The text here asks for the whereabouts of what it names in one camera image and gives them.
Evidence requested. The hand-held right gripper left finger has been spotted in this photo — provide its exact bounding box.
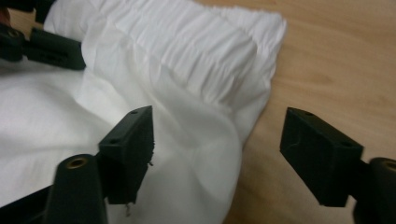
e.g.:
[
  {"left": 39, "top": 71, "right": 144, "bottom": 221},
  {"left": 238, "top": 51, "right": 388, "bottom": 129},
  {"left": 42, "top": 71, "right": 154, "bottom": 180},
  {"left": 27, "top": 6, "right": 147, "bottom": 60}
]
[{"left": 98, "top": 105, "right": 155, "bottom": 206}]

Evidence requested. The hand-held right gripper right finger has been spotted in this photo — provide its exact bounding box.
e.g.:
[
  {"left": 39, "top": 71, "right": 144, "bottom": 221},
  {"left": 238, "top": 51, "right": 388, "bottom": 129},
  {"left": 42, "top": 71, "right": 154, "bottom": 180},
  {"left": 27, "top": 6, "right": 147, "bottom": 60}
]
[{"left": 279, "top": 106, "right": 364, "bottom": 208}]

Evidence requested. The white skirt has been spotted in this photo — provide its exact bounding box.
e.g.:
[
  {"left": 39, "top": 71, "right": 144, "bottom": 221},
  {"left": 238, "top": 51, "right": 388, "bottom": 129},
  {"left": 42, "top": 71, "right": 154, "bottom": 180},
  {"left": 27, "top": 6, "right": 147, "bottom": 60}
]
[{"left": 0, "top": 0, "right": 288, "bottom": 224}]

